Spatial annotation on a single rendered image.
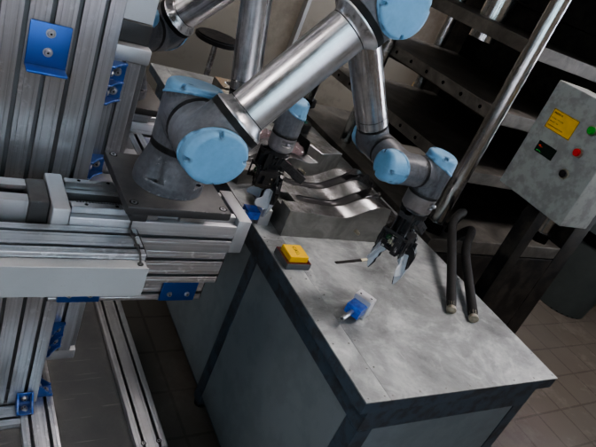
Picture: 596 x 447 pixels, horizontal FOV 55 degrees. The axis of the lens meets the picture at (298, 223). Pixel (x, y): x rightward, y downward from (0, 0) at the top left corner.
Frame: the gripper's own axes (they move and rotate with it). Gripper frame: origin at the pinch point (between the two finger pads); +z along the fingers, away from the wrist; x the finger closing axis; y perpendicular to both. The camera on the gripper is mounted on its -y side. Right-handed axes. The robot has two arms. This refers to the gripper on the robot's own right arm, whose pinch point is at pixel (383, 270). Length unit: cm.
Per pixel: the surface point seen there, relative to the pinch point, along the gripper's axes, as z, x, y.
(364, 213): 1.8, -20.9, -28.6
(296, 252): 8.9, -23.1, 3.3
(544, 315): 92, 50, -257
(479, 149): -23, -8, -77
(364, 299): 7.2, 0.6, 5.1
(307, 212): 3.6, -31.0, -10.2
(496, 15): -63, -41, -133
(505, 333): 12, 33, -35
